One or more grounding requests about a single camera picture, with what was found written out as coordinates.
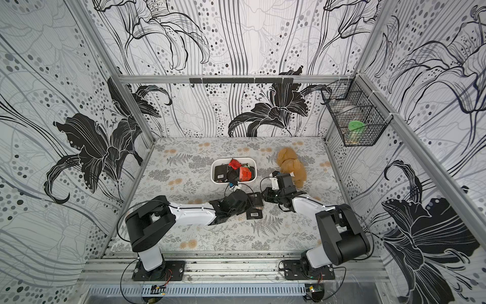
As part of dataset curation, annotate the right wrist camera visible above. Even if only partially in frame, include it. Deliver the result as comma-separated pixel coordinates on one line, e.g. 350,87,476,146
270,171,280,190

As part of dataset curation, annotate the brown plush teddy dog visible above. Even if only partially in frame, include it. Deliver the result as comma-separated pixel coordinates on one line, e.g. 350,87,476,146
277,148,307,189

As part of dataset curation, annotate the white slotted cable duct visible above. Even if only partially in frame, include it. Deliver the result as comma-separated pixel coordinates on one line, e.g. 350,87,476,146
141,284,307,298

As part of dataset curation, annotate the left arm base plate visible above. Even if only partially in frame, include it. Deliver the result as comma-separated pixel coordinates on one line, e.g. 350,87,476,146
132,260,186,282

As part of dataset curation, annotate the black wire basket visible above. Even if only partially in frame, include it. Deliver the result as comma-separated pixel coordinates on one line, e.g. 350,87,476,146
320,79,387,147

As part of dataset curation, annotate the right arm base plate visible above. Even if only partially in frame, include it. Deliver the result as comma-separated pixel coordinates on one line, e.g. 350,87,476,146
278,260,335,281

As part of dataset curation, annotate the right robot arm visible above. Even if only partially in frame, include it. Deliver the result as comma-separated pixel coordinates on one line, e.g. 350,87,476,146
262,172,372,270

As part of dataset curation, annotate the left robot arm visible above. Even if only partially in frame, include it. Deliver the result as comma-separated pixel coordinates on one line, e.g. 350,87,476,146
125,190,253,272

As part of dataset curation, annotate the red square tea bag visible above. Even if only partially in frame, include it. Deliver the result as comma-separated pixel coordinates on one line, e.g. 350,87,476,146
229,158,242,170

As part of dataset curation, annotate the black barcode tea bag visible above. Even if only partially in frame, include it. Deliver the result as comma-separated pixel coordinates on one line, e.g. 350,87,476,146
248,192,263,208
213,165,228,183
246,208,263,220

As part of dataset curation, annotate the red black tea bag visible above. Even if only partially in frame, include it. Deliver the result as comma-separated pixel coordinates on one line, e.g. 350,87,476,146
239,167,254,182

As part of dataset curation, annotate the white plastic storage box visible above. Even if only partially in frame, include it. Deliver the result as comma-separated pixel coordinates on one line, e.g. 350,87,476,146
210,158,258,184

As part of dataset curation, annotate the green lidded cup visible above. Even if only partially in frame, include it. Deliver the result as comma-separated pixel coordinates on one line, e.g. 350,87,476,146
347,120,367,144

